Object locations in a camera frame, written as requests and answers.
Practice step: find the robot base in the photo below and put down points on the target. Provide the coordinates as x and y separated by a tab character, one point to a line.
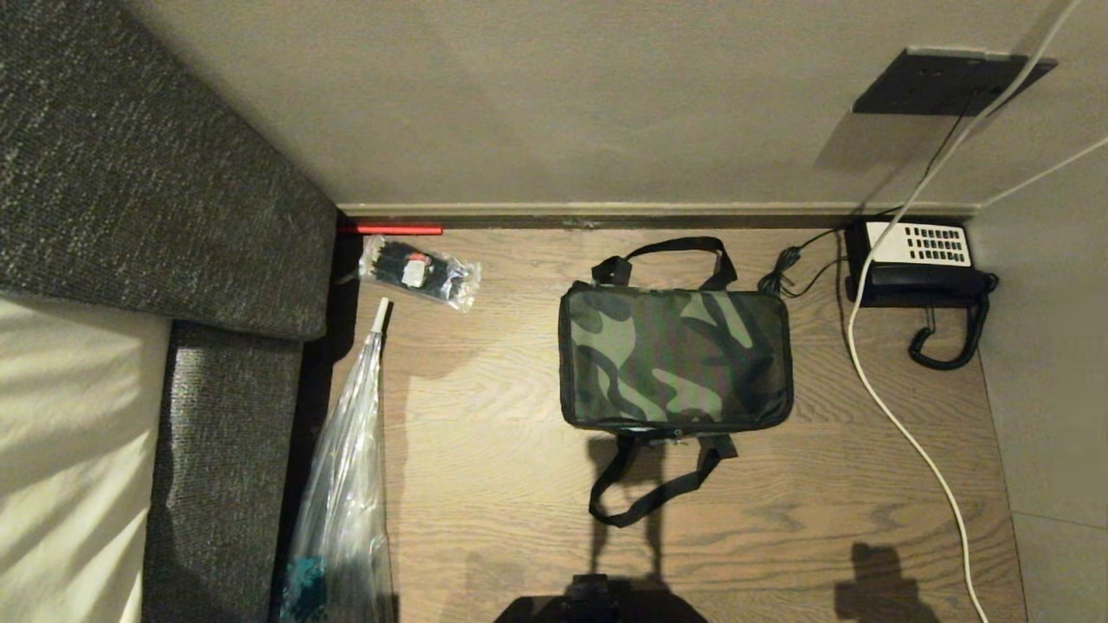
597	607

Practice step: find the pale skirting strip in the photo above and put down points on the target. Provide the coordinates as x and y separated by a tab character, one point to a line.
606	209

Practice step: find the red stick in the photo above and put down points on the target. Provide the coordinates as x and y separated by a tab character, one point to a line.
389	229

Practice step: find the transparent folded umbrella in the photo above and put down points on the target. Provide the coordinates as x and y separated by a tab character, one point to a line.
351	484

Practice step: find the black and white desk telephone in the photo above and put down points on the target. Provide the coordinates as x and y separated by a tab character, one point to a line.
917	279

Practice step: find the grey fabric headboard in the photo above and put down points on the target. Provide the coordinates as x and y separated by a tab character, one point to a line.
147	164

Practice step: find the white bed sheet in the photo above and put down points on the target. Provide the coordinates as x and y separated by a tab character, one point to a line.
74	459

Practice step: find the grey fabric bed frame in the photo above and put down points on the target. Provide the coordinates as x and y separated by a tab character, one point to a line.
225	467

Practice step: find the black wall socket plate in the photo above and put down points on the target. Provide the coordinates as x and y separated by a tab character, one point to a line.
943	82

